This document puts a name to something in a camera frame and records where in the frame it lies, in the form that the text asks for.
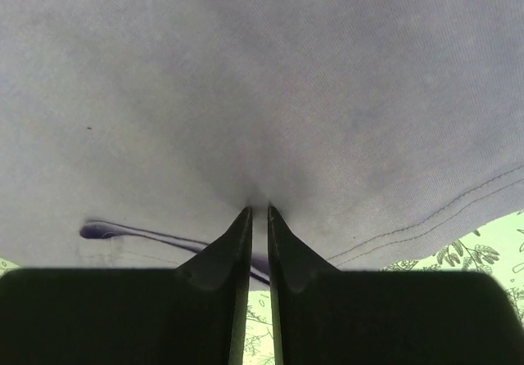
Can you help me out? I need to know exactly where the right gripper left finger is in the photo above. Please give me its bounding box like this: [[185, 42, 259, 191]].
[[1, 208, 253, 364]]

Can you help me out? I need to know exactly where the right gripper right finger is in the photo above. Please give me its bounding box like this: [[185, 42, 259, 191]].
[[268, 206, 514, 364]]

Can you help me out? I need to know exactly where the purple t shirt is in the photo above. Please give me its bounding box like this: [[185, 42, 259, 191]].
[[1, 0, 523, 276]]

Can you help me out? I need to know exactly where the floral table mat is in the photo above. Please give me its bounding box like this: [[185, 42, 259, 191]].
[[0, 209, 524, 365]]

